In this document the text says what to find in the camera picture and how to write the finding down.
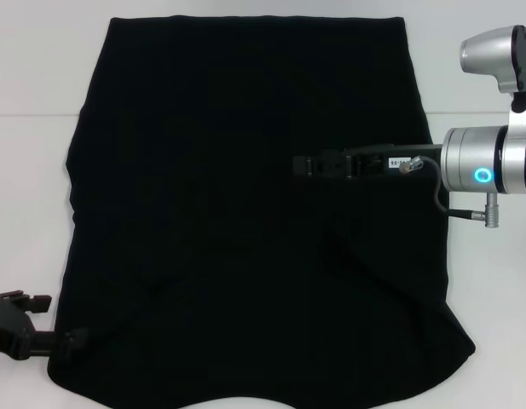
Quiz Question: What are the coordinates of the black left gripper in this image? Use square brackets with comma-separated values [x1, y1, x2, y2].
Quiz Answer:
[0, 290, 91, 364]

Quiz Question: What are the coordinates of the black t-shirt with FREE print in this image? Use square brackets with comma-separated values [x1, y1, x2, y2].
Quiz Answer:
[47, 15, 477, 409]

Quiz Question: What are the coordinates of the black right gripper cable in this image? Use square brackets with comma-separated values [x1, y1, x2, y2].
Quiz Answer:
[397, 155, 488, 221]

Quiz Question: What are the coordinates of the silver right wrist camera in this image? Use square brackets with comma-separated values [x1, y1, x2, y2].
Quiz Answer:
[459, 25, 526, 114]

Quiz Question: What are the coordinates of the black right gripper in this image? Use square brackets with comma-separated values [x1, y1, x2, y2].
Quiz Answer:
[292, 143, 444, 183]

